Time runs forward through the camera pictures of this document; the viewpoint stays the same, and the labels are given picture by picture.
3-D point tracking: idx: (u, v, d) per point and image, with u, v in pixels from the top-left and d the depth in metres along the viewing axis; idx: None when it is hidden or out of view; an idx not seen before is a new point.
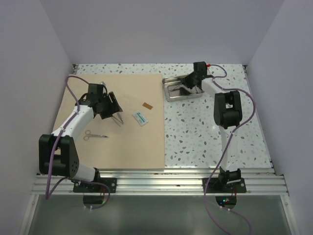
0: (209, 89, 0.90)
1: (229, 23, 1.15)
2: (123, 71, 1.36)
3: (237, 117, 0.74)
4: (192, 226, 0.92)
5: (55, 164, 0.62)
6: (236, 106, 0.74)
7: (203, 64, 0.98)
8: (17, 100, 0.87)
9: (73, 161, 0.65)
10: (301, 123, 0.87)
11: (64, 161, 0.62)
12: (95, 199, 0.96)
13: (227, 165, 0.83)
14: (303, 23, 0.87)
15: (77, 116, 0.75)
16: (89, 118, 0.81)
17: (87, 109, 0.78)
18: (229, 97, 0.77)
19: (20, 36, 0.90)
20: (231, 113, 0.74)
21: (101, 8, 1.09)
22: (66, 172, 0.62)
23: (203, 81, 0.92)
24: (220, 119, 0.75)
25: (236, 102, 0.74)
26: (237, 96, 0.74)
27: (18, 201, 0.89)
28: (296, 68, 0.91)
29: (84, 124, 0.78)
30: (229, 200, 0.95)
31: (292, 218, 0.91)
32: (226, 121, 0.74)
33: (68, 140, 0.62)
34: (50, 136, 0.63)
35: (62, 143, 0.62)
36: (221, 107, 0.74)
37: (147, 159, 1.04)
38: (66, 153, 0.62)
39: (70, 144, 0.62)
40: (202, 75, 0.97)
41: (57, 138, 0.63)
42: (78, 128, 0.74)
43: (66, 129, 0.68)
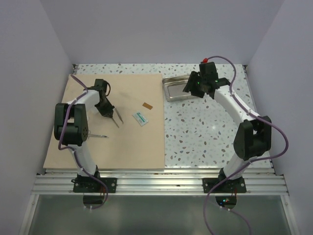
0: (225, 103, 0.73)
1: (229, 23, 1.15)
2: (123, 71, 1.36)
3: (263, 148, 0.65)
4: (192, 226, 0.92)
5: (69, 128, 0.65)
6: (265, 137, 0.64)
7: (213, 65, 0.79)
8: (17, 100, 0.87)
9: (84, 126, 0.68)
10: (301, 123, 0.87)
11: (77, 124, 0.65)
12: (95, 199, 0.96)
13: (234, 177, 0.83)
14: (304, 23, 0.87)
15: (85, 94, 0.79)
16: (96, 100, 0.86)
17: (95, 91, 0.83)
18: (255, 123, 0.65)
19: (20, 36, 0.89)
20: (257, 143, 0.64)
21: (101, 8, 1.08)
22: (78, 135, 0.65)
23: (219, 90, 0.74)
24: (245, 153, 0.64)
25: (266, 133, 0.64)
26: (268, 127, 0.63)
27: (18, 201, 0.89)
28: (296, 68, 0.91)
29: (91, 105, 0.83)
30: (229, 200, 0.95)
31: (292, 218, 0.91)
32: (251, 154, 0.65)
33: (81, 106, 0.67)
34: (65, 104, 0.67)
35: (76, 108, 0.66)
36: (249, 140, 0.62)
37: (147, 159, 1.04)
38: (79, 117, 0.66)
39: (82, 109, 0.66)
40: (213, 79, 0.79)
41: (71, 105, 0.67)
42: (88, 105, 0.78)
43: (78, 101, 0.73)
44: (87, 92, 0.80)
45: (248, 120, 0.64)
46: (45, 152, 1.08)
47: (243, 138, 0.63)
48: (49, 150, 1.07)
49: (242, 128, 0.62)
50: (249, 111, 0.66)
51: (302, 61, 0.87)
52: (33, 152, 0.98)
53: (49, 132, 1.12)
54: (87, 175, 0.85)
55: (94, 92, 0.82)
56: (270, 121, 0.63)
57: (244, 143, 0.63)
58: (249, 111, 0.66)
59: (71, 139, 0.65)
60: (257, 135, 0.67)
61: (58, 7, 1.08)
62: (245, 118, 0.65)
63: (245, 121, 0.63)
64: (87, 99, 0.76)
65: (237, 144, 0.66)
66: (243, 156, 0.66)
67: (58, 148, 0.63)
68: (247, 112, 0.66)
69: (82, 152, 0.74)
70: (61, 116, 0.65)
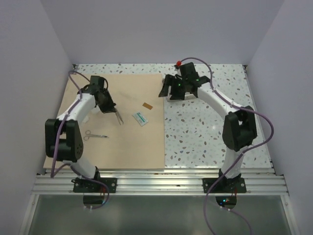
0: (209, 99, 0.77)
1: (229, 23, 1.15)
2: (123, 71, 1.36)
3: (251, 136, 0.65)
4: (192, 226, 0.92)
5: (61, 146, 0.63)
6: (251, 125, 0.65)
7: (192, 66, 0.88)
8: (17, 100, 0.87)
9: (78, 145, 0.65)
10: (301, 123, 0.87)
11: (69, 144, 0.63)
12: (95, 199, 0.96)
13: (231, 173, 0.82)
14: (304, 23, 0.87)
15: (79, 103, 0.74)
16: (92, 105, 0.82)
17: (90, 96, 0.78)
18: (239, 113, 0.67)
19: (20, 36, 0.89)
20: (244, 133, 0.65)
21: (101, 8, 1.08)
22: (72, 154, 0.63)
23: (201, 88, 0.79)
24: (234, 144, 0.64)
25: (251, 121, 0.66)
26: (251, 114, 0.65)
27: (18, 201, 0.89)
28: (296, 68, 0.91)
29: (86, 111, 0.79)
30: (229, 200, 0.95)
31: (292, 218, 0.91)
32: (240, 144, 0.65)
33: (73, 123, 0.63)
34: (55, 120, 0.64)
35: (68, 125, 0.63)
36: (235, 130, 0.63)
37: (147, 159, 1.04)
38: (72, 136, 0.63)
39: (75, 127, 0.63)
40: (195, 78, 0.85)
41: (63, 121, 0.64)
42: (82, 113, 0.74)
43: (70, 114, 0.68)
44: (81, 99, 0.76)
45: (232, 111, 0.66)
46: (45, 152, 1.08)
47: (229, 129, 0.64)
48: None
49: (227, 119, 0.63)
50: (232, 104, 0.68)
51: (302, 61, 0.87)
52: (33, 152, 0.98)
53: None
54: (86, 178, 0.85)
55: (89, 97, 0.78)
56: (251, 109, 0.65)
57: (231, 134, 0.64)
58: (232, 104, 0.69)
59: (65, 157, 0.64)
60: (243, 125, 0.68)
61: (59, 7, 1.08)
62: (229, 110, 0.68)
63: (229, 113, 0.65)
64: (80, 107, 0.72)
65: (226, 136, 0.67)
66: (234, 148, 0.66)
67: (51, 175, 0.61)
68: (230, 105, 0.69)
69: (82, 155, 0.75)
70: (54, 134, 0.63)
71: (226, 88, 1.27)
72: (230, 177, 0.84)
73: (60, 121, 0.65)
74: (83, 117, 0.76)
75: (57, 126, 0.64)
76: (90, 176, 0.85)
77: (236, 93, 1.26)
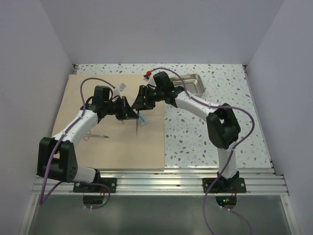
0: (189, 106, 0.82)
1: (229, 22, 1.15)
2: (123, 71, 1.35)
3: (235, 131, 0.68)
4: (192, 226, 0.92)
5: (54, 168, 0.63)
6: (232, 121, 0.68)
7: (166, 76, 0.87)
8: (16, 100, 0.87)
9: (71, 167, 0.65)
10: (301, 123, 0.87)
11: (62, 166, 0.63)
12: (96, 199, 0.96)
13: (229, 173, 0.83)
14: (304, 23, 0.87)
15: (79, 121, 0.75)
16: (94, 123, 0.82)
17: (91, 114, 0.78)
18: (218, 111, 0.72)
19: (20, 36, 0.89)
20: (228, 129, 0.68)
21: (101, 8, 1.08)
22: (63, 176, 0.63)
23: (178, 98, 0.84)
24: (222, 142, 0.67)
25: (231, 117, 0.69)
26: (229, 111, 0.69)
27: (18, 201, 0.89)
28: (296, 68, 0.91)
29: (87, 129, 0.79)
30: (229, 200, 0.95)
31: (292, 218, 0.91)
32: (228, 141, 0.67)
33: (68, 145, 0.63)
34: (51, 140, 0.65)
35: (63, 147, 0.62)
36: (219, 129, 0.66)
37: (148, 159, 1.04)
38: (65, 158, 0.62)
39: (69, 150, 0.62)
40: (171, 90, 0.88)
41: (58, 142, 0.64)
42: (81, 132, 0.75)
43: (67, 133, 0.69)
44: (82, 117, 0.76)
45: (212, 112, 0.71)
46: None
47: (213, 128, 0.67)
48: None
49: (209, 120, 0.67)
50: (209, 105, 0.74)
51: (302, 61, 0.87)
52: (33, 152, 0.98)
53: (49, 132, 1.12)
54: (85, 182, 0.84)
55: (90, 116, 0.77)
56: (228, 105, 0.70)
57: (216, 133, 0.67)
58: (210, 105, 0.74)
59: (56, 178, 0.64)
60: (225, 122, 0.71)
61: (58, 6, 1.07)
62: (209, 111, 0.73)
63: (210, 114, 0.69)
64: (78, 128, 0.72)
65: (213, 136, 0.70)
66: (223, 146, 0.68)
67: (39, 201, 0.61)
68: (208, 106, 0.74)
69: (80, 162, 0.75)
70: (47, 153, 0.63)
71: (227, 88, 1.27)
72: (229, 176, 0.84)
73: (56, 141, 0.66)
74: (82, 136, 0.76)
75: (52, 145, 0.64)
76: (90, 180, 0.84)
77: (236, 93, 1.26)
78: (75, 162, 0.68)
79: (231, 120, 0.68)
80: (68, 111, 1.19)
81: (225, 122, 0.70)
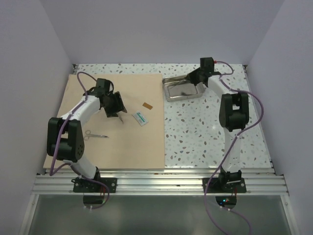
0: (215, 87, 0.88)
1: (229, 23, 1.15)
2: (123, 71, 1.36)
3: (243, 120, 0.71)
4: (192, 226, 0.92)
5: (62, 146, 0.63)
6: (244, 109, 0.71)
7: (211, 60, 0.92)
8: (16, 100, 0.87)
9: (79, 145, 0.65)
10: (301, 123, 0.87)
11: (70, 143, 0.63)
12: (95, 199, 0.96)
13: (229, 166, 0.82)
14: (303, 22, 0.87)
15: (84, 105, 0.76)
16: (96, 107, 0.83)
17: (94, 99, 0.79)
18: (236, 97, 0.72)
19: (20, 36, 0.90)
20: (236, 114, 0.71)
21: (101, 8, 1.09)
22: (72, 153, 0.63)
23: (211, 78, 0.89)
24: (226, 122, 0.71)
25: (244, 105, 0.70)
26: (245, 99, 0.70)
27: (18, 201, 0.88)
28: (296, 68, 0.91)
29: (90, 113, 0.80)
30: (229, 200, 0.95)
31: (292, 218, 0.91)
32: (232, 124, 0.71)
33: (76, 123, 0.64)
34: (58, 119, 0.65)
35: (71, 125, 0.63)
36: (228, 110, 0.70)
37: (147, 159, 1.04)
38: (74, 136, 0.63)
39: (77, 127, 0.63)
40: (210, 71, 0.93)
41: (66, 120, 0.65)
42: (86, 114, 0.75)
43: (74, 114, 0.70)
44: (86, 101, 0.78)
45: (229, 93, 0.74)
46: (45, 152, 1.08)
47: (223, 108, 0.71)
48: None
49: (223, 98, 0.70)
50: (231, 88, 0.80)
51: (302, 61, 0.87)
52: (33, 152, 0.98)
53: None
54: (87, 178, 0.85)
55: (93, 100, 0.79)
56: (246, 93, 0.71)
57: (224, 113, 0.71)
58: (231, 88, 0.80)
59: (65, 157, 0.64)
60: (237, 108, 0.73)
61: (59, 6, 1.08)
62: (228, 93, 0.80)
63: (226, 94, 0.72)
64: (84, 109, 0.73)
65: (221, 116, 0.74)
66: (226, 126, 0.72)
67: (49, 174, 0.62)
68: (229, 89, 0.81)
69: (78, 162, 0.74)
70: (56, 132, 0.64)
71: None
72: (229, 171, 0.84)
73: (64, 120, 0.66)
74: (85, 120, 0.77)
75: (60, 125, 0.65)
76: (91, 176, 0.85)
77: None
78: (82, 141, 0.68)
79: (242, 108, 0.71)
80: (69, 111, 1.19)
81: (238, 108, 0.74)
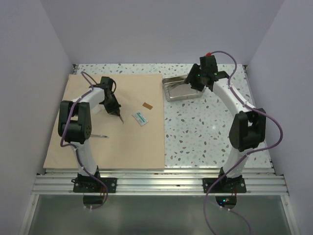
0: (223, 96, 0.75)
1: (229, 22, 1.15)
2: (123, 71, 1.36)
3: (257, 139, 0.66)
4: (192, 226, 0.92)
5: (72, 126, 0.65)
6: (259, 129, 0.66)
7: (213, 59, 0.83)
8: (16, 101, 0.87)
9: (87, 125, 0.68)
10: (302, 123, 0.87)
11: (80, 123, 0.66)
12: (95, 199, 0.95)
13: (232, 174, 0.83)
14: (304, 23, 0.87)
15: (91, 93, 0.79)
16: (100, 99, 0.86)
17: (100, 89, 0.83)
18: (250, 114, 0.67)
19: (20, 37, 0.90)
20: (251, 134, 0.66)
21: (100, 8, 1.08)
22: (81, 133, 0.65)
23: (218, 83, 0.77)
24: (239, 143, 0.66)
25: (260, 124, 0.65)
26: (262, 118, 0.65)
27: (18, 201, 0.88)
28: (296, 68, 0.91)
29: (96, 103, 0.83)
30: (229, 200, 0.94)
31: (292, 218, 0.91)
32: (245, 145, 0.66)
33: (85, 105, 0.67)
34: (69, 102, 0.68)
35: (81, 106, 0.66)
36: (242, 131, 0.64)
37: (147, 159, 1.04)
38: (83, 116, 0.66)
39: (87, 108, 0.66)
40: (212, 71, 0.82)
41: (76, 103, 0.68)
42: (92, 103, 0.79)
43: (82, 99, 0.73)
44: (93, 90, 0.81)
45: (243, 111, 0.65)
46: (45, 152, 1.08)
47: (236, 129, 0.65)
48: (50, 150, 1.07)
49: (237, 118, 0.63)
50: (244, 103, 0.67)
51: (302, 61, 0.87)
52: (33, 152, 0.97)
53: (50, 132, 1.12)
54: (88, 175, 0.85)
55: (99, 90, 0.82)
56: (264, 112, 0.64)
57: (237, 133, 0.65)
58: (245, 103, 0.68)
59: (74, 136, 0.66)
60: (252, 126, 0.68)
61: (58, 6, 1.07)
62: (241, 109, 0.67)
63: (240, 112, 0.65)
64: (91, 97, 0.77)
65: (233, 135, 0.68)
66: (238, 147, 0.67)
67: (60, 144, 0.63)
68: (243, 104, 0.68)
69: (84, 149, 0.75)
70: (66, 114, 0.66)
71: None
72: (231, 176, 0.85)
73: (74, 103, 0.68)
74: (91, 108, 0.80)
75: (71, 107, 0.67)
76: (92, 173, 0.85)
77: None
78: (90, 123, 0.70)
79: (258, 127, 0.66)
80: None
81: (252, 126, 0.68)
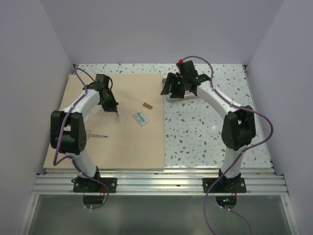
0: (209, 98, 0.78)
1: (229, 23, 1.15)
2: (123, 71, 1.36)
3: (250, 136, 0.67)
4: (192, 226, 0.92)
5: (66, 138, 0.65)
6: (250, 125, 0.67)
7: (191, 64, 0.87)
8: (17, 100, 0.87)
9: (81, 136, 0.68)
10: (302, 124, 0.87)
11: (73, 135, 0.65)
12: (95, 199, 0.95)
13: (231, 173, 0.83)
14: (304, 22, 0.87)
15: (84, 98, 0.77)
16: (96, 101, 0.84)
17: (94, 92, 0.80)
18: (238, 112, 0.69)
19: (20, 37, 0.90)
20: (243, 132, 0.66)
21: (101, 8, 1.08)
22: (75, 146, 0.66)
23: (201, 87, 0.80)
24: (234, 142, 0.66)
25: (250, 120, 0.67)
26: (250, 114, 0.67)
27: (18, 201, 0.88)
28: (297, 68, 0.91)
29: (91, 107, 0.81)
30: (229, 200, 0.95)
31: (292, 218, 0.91)
32: (239, 143, 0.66)
33: (78, 116, 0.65)
34: (61, 112, 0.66)
35: (73, 118, 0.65)
36: (234, 130, 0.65)
37: (147, 159, 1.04)
38: (76, 128, 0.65)
39: (79, 120, 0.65)
40: (193, 75, 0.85)
41: (68, 114, 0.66)
42: (86, 109, 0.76)
43: (75, 107, 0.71)
44: (87, 94, 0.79)
45: (232, 111, 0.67)
46: (45, 152, 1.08)
47: (229, 129, 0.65)
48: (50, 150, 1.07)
49: (227, 118, 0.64)
50: (231, 103, 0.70)
51: (302, 61, 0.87)
52: (33, 152, 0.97)
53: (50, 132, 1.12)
54: (87, 176, 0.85)
55: (93, 94, 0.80)
56: (251, 109, 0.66)
57: (231, 133, 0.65)
58: (232, 103, 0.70)
59: (68, 149, 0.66)
60: (242, 124, 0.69)
61: (59, 6, 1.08)
62: (229, 109, 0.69)
63: (229, 113, 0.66)
64: (85, 103, 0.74)
65: (225, 136, 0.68)
66: (233, 146, 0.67)
67: (54, 164, 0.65)
68: (230, 104, 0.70)
69: (81, 158, 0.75)
70: (58, 127, 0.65)
71: (226, 88, 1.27)
72: (230, 176, 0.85)
73: (65, 113, 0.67)
74: (87, 113, 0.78)
75: (62, 118, 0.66)
76: (92, 175, 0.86)
77: (236, 93, 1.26)
78: (84, 133, 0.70)
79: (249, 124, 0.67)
80: None
81: (242, 124, 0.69)
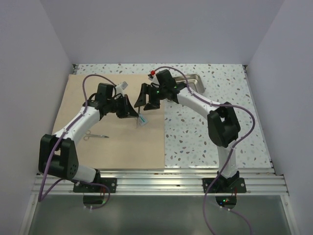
0: (190, 104, 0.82)
1: (229, 23, 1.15)
2: (123, 71, 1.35)
3: (235, 130, 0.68)
4: (192, 226, 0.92)
5: (54, 165, 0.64)
6: (233, 120, 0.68)
7: (168, 73, 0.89)
8: (16, 100, 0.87)
9: (71, 164, 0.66)
10: (302, 124, 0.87)
11: (62, 163, 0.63)
12: (95, 199, 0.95)
13: (228, 173, 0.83)
14: (303, 23, 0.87)
15: (81, 118, 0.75)
16: (94, 121, 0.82)
17: (93, 111, 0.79)
18: (220, 110, 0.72)
19: (20, 37, 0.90)
20: (228, 128, 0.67)
21: (101, 8, 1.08)
22: (63, 173, 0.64)
23: (180, 94, 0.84)
24: (221, 140, 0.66)
25: (232, 116, 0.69)
26: (230, 109, 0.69)
27: (18, 202, 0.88)
28: (296, 68, 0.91)
29: (87, 127, 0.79)
30: (229, 200, 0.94)
31: (292, 218, 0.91)
32: (227, 139, 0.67)
33: (69, 143, 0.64)
34: (52, 137, 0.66)
35: (63, 145, 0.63)
36: (219, 127, 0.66)
37: (147, 159, 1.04)
38: (65, 156, 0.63)
39: (70, 147, 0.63)
40: (171, 85, 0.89)
41: (59, 139, 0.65)
42: (82, 130, 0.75)
43: (68, 131, 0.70)
44: (84, 113, 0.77)
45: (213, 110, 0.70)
46: None
47: (213, 127, 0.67)
48: None
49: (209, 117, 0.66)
50: (211, 103, 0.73)
51: (302, 61, 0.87)
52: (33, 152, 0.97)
53: (50, 132, 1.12)
54: (85, 182, 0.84)
55: (92, 113, 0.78)
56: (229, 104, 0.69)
57: (216, 131, 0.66)
58: (212, 102, 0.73)
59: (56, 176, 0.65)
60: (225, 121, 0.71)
61: (59, 6, 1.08)
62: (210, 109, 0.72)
63: (211, 112, 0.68)
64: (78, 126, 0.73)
65: (212, 135, 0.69)
66: (222, 143, 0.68)
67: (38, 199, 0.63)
68: (210, 104, 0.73)
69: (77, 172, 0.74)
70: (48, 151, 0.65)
71: (227, 88, 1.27)
72: (229, 176, 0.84)
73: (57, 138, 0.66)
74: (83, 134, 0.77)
75: (53, 143, 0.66)
76: (90, 180, 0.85)
77: (236, 93, 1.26)
78: (76, 160, 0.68)
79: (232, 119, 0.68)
80: (68, 111, 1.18)
81: (225, 121, 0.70)
